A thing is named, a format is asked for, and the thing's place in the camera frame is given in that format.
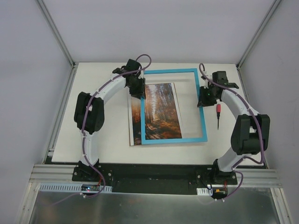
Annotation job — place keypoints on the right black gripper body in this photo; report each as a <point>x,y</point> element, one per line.
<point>204,100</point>

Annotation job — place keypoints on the aluminium corner post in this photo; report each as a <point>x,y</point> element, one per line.
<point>270,13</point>
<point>46,14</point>

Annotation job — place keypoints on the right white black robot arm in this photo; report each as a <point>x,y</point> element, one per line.
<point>250,135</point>

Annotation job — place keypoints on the right aluminium corner post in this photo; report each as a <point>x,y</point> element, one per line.
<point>270,13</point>

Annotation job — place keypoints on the aluminium front rail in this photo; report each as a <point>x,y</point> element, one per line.
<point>259,178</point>

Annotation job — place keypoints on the grey cable duct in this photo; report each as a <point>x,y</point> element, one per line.
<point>74,188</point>
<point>204,192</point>

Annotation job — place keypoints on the left grey cable duct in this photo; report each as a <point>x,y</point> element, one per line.
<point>74,188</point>

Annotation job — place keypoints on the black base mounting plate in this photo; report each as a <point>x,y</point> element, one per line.
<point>153,178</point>

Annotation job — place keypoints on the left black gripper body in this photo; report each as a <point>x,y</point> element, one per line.
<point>138,90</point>

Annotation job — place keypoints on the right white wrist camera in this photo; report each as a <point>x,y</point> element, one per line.
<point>207,78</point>

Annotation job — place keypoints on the red handled screwdriver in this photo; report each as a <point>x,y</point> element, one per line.
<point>218,113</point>

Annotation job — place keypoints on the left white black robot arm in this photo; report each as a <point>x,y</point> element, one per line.
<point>90,113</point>

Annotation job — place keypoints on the brown fibreboard frame backing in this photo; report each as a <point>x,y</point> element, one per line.
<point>129,121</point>

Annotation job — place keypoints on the right grey cable duct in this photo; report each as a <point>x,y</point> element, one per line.
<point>204,192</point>

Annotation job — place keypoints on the blue wooden picture frame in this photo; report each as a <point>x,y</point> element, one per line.
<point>201,111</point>

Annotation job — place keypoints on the left aluminium corner post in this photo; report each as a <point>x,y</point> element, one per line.
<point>46,14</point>

